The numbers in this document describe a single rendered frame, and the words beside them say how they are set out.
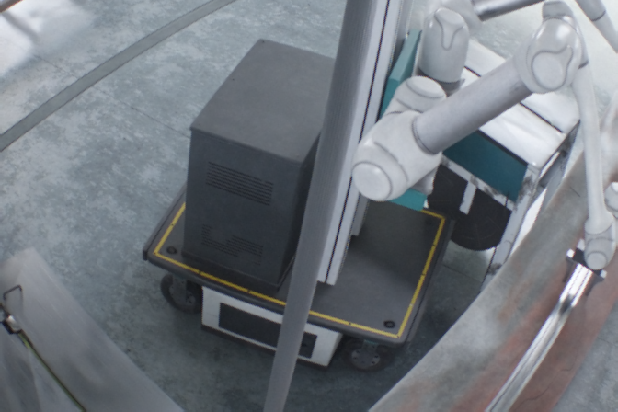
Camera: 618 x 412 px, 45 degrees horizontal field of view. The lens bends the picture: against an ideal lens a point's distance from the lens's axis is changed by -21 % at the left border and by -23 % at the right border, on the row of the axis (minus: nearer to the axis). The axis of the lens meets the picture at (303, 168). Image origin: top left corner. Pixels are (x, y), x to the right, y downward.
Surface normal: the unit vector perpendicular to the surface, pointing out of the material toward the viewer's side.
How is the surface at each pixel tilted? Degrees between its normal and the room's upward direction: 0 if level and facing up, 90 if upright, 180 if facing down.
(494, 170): 90
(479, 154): 90
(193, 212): 90
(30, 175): 0
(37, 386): 0
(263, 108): 0
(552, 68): 86
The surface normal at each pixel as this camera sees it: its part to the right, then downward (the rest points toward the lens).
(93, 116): 0.15, -0.77
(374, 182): -0.54, 0.54
